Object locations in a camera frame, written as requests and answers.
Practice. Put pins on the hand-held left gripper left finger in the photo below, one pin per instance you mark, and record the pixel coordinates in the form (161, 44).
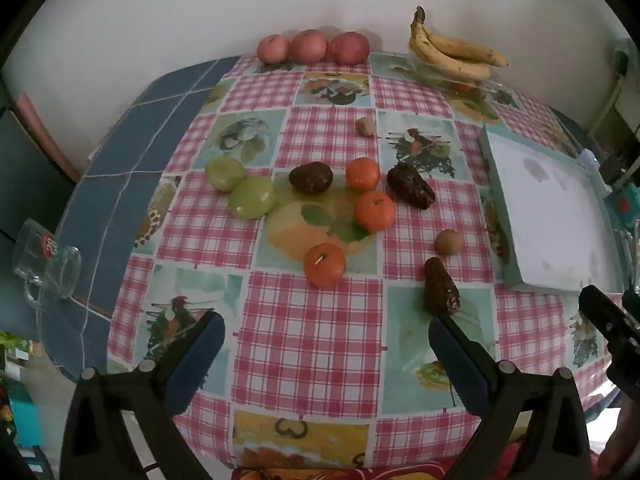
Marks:
(200, 360)

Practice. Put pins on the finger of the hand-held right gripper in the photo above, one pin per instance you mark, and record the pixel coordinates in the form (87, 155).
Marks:
(602, 310)
(634, 302)

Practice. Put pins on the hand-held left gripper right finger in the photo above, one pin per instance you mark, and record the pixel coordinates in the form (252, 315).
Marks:
(457, 365)

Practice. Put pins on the pear-shaped dark avocado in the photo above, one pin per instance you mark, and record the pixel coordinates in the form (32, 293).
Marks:
(441, 287)

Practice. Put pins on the white tray with teal rim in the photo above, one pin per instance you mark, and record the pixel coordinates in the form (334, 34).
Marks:
(550, 220)

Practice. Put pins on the orange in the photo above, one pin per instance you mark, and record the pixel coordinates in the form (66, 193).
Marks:
(362, 173)
(375, 210)
(325, 264)

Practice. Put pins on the large green mango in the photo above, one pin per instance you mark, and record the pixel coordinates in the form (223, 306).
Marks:
(252, 197)

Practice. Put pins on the wrinkled elongated dark avocado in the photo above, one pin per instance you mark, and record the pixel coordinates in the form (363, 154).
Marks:
(410, 185)

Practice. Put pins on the green apple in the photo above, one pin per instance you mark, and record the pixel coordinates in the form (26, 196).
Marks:
(225, 173)

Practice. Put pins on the round dark avocado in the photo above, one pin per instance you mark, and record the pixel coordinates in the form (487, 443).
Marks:
(310, 178)

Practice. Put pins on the small pale brown kiwi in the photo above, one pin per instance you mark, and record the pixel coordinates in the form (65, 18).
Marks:
(365, 126)

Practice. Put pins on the person's right forearm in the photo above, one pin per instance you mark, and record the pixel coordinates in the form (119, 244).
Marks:
(617, 445)

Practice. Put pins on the teal device with red label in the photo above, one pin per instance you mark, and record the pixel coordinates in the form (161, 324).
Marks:
(625, 205)

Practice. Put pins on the checkered printed tablecloth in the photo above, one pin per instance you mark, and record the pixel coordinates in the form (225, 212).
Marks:
(310, 340)

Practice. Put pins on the black charger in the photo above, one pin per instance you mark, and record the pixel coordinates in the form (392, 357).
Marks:
(612, 165)

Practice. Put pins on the glass mug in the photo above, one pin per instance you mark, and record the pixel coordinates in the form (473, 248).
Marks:
(45, 270)

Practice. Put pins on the clear plastic container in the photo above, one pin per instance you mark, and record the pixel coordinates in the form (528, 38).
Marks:
(450, 82)

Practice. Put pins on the long spotted yellow banana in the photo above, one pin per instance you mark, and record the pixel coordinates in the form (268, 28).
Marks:
(470, 51)

